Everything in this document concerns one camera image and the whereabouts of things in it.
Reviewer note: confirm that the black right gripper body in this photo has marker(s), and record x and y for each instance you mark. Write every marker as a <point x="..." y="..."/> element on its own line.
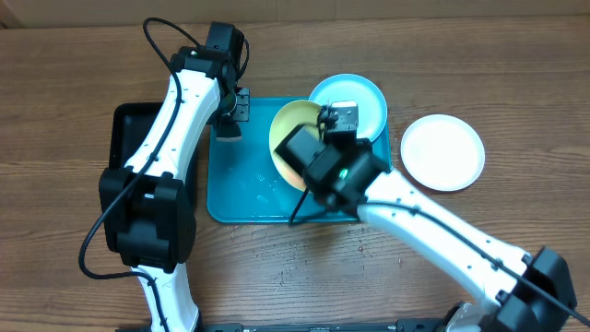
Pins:
<point x="368" y="145"/>

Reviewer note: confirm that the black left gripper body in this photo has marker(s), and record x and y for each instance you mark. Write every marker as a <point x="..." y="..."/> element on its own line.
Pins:
<point x="235" y="108"/>

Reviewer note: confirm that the green and pink sponge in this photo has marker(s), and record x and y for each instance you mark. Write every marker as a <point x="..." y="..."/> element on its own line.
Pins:
<point x="228" y="132"/>

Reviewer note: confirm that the light blue plate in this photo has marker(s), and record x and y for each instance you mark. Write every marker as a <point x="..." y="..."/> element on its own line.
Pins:
<point x="350" y="87"/>

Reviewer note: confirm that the yellow-green plate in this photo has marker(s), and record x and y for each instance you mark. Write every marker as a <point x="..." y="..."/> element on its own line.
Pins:
<point x="286" y="119"/>

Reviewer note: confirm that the white plate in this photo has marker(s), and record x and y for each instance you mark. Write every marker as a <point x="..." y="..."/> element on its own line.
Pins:
<point x="443" y="152"/>

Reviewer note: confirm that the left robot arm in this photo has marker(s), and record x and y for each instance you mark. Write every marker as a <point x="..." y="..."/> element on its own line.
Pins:
<point x="147" y="210"/>

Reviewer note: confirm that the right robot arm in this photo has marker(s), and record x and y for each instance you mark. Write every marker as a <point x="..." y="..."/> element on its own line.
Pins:
<point x="513" y="290"/>

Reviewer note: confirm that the teal plastic tray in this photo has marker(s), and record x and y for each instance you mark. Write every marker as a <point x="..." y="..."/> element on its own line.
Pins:
<point x="244" y="185"/>

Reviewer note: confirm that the black plastic tray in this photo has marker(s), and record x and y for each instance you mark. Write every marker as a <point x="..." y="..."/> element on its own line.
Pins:
<point x="130" y="126"/>

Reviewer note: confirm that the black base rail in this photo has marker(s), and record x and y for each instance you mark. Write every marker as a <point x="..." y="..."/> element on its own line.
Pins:
<point x="401" y="325"/>

